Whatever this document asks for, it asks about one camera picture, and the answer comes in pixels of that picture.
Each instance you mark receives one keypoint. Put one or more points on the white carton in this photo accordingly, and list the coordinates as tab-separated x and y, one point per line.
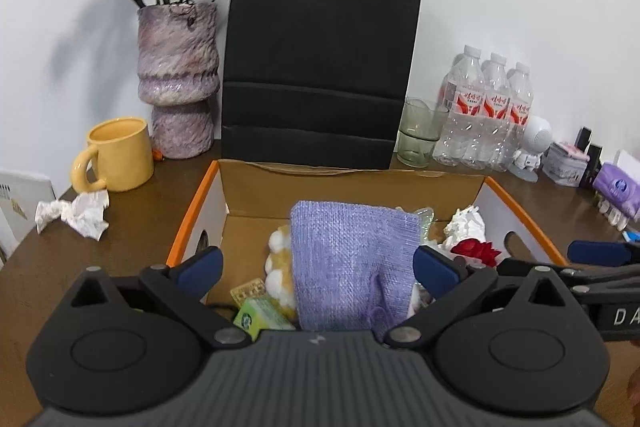
629	159

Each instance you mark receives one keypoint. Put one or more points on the yellow plush toy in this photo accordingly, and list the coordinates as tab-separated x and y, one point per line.
281	267

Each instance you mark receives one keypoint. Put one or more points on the crumpled white tissue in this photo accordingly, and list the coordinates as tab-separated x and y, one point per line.
75	214

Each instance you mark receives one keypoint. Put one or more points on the small orange object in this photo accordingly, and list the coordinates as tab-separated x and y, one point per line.
158	154

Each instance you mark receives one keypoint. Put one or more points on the red ribbon bow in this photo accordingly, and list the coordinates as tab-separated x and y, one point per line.
477	252

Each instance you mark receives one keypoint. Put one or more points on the small blue packet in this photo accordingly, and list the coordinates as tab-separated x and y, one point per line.
633	236

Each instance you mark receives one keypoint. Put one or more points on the row of small white vials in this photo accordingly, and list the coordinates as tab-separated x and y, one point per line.
612	213

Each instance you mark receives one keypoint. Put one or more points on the orange-edged cardboard box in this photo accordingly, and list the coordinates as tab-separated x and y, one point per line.
280	193

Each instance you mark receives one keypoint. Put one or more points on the green paper packet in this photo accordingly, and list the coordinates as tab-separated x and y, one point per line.
262	317

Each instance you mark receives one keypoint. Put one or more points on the small yellow blister packet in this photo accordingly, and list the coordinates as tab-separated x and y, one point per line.
247	291

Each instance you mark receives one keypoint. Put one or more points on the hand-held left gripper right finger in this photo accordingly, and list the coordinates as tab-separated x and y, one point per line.
435	272

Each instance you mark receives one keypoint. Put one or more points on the white crumpled paper ball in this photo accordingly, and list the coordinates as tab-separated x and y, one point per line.
465	227

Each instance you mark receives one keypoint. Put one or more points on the patterned tin box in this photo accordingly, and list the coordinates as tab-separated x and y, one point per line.
565	164

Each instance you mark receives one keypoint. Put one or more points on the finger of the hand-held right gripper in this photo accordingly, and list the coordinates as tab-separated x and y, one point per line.
600	279
600	253

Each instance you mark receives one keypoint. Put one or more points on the purple textured vase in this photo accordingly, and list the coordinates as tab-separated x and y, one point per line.
177	72

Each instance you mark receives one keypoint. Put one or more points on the white robot figurine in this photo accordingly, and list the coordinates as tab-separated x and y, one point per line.
532	142

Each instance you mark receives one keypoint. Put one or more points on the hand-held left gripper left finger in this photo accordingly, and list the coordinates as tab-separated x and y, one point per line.
202	269

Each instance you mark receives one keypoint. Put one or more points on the white paper box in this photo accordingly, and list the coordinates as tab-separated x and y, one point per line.
22	207

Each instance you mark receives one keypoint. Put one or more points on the yellow mug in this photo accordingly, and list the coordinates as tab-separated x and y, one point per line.
122	154

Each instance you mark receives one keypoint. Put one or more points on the clear glass cup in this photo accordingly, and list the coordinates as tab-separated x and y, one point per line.
417	137

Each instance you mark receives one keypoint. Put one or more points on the dark cosmetic box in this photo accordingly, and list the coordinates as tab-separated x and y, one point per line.
592	167

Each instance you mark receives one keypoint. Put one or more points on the purple woven pouch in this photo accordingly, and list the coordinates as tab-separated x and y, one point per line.
350	247

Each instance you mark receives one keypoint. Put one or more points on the clear iridescent plastic bag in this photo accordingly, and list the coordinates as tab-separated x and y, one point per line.
417	222

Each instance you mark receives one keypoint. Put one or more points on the purple tissue packet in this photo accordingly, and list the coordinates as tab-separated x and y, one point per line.
617	189

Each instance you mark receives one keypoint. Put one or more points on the black paper bag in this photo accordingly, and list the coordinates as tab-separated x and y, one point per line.
320	57

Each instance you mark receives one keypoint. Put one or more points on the clear red-label water bottle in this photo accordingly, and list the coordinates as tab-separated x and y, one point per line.
462	127
492	132
448	89
517	132

